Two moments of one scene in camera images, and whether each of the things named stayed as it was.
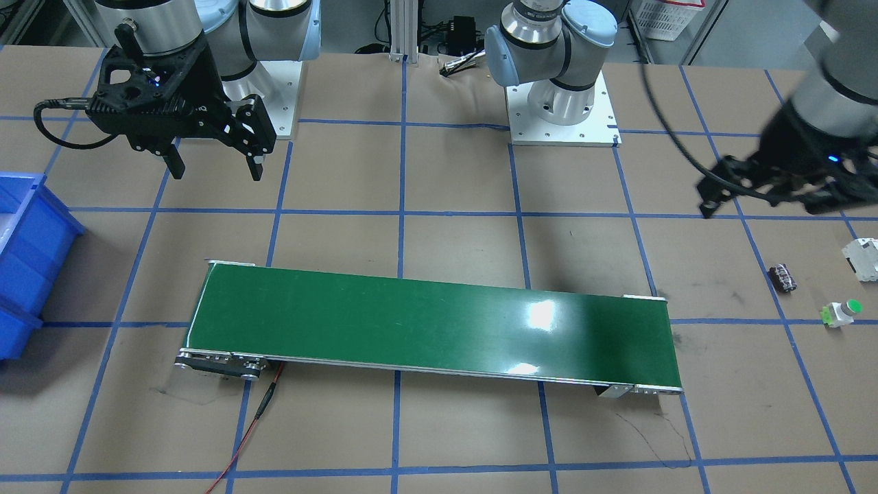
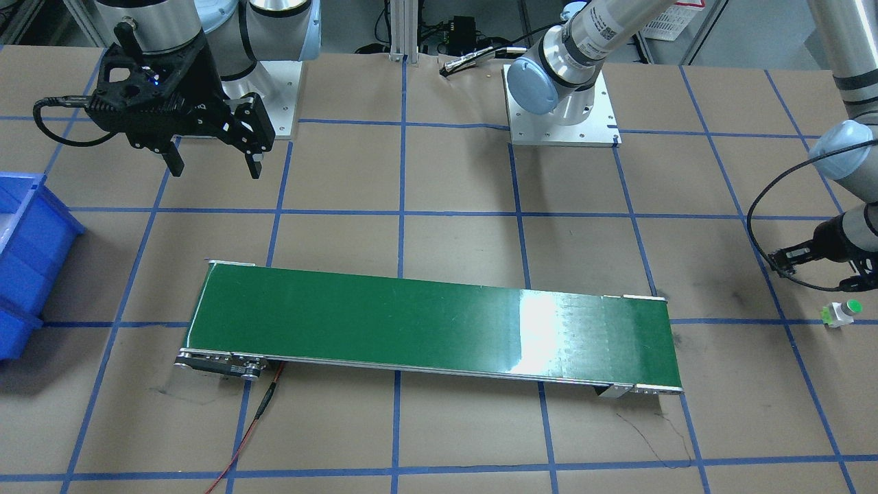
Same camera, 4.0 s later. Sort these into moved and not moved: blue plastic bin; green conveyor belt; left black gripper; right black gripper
Moved: left black gripper
Not moved: right black gripper; blue plastic bin; green conveyor belt
